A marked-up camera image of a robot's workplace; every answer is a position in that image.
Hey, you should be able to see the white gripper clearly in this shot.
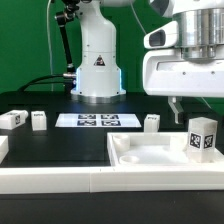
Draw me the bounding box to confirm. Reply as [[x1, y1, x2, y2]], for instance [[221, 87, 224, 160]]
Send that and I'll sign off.
[[142, 49, 224, 124]]

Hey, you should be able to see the white square table top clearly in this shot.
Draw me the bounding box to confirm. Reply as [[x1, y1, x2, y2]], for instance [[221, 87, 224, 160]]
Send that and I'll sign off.
[[107, 132, 224, 167]]

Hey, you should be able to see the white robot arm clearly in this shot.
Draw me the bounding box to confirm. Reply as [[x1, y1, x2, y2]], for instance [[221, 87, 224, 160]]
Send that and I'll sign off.
[[71, 0, 224, 114]]

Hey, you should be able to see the white sheet with markers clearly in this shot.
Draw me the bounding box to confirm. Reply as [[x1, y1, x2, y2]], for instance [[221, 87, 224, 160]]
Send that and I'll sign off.
[[55, 113, 141, 128]]

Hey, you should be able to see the white U-shaped obstacle fence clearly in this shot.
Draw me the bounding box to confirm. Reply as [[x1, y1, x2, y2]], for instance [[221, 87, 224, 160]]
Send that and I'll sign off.
[[0, 136, 224, 194]]

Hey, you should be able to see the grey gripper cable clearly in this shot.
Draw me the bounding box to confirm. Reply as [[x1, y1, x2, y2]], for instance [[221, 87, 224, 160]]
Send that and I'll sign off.
[[129, 1, 148, 36]]

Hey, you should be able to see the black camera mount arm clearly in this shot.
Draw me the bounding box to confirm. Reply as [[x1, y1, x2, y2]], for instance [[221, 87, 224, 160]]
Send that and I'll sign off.
[[55, 0, 80, 78]]

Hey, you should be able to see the black cable bundle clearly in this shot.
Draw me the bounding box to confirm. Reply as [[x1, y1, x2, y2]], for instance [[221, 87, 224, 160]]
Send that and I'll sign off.
[[18, 73, 76, 93]]

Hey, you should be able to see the thin white cable left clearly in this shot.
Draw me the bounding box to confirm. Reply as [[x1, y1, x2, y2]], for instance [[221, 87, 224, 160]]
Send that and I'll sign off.
[[46, 0, 55, 92]]

